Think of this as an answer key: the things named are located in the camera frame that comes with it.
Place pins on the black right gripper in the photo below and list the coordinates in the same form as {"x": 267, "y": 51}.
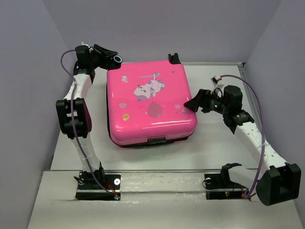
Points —
{"x": 201, "y": 99}

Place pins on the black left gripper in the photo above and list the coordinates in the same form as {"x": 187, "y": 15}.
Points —
{"x": 106, "y": 60}

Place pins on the pink hard-shell suitcase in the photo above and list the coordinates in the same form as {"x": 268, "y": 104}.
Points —
{"x": 145, "y": 103}

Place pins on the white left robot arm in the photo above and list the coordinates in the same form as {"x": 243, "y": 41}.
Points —
{"x": 72, "y": 111}

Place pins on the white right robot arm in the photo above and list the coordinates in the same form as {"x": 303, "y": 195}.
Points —
{"x": 275, "y": 180}

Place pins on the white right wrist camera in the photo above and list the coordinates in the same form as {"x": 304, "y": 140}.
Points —
{"x": 217, "y": 83}

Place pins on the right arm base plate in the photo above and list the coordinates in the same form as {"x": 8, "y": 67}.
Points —
{"x": 226, "y": 190}

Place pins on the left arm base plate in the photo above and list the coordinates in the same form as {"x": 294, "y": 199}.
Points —
{"x": 89, "y": 190}

